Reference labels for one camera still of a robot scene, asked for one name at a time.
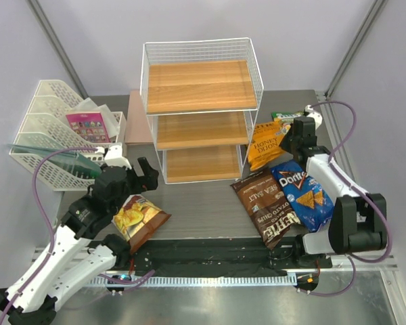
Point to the brown Chuba cassava chips bag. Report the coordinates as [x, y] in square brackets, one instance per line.
[138, 219]

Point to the right aluminium frame post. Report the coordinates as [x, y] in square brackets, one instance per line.
[367, 24]

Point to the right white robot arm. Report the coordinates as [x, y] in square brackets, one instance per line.
[358, 222]

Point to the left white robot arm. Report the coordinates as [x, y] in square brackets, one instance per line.
[40, 293]

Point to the top wooden shelf board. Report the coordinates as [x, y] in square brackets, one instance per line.
[200, 86]

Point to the aluminium frame post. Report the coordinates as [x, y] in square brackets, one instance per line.
[49, 31]
[367, 24]

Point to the pink flat board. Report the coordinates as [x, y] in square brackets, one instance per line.
[137, 128]

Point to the blue Doritos chips bag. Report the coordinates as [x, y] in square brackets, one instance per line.
[310, 202]

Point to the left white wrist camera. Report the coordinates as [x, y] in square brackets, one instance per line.
[113, 156]

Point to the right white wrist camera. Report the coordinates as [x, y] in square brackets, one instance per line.
[315, 115]

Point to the orange honey dijon chips bag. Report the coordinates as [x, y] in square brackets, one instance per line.
[265, 144]

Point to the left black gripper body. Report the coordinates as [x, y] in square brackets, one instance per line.
[114, 204]

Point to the green translucent folder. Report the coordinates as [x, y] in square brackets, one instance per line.
[73, 162]

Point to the white wire shelf rack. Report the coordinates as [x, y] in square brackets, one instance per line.
[174, 52]

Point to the green yellow snack bag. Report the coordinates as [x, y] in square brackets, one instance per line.
[283, 121]

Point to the white slotted cable duct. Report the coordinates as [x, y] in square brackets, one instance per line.
[175, 282]

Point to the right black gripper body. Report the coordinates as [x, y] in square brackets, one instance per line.
[289, 142]

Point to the pink sticker booklet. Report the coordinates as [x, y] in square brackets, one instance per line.
[89, 125]

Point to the black base mat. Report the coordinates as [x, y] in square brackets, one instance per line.
[221, 257]

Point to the brown Kettle sea salt bag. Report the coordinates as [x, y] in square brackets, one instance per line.
[266, 205]

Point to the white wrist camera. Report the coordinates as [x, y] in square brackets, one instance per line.
[315, 115]
[113, 156]

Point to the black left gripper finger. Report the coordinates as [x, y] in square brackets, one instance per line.
[133, 185]
[149, 179]

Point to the left aluminium frame post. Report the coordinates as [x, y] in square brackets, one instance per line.
[49, 31]

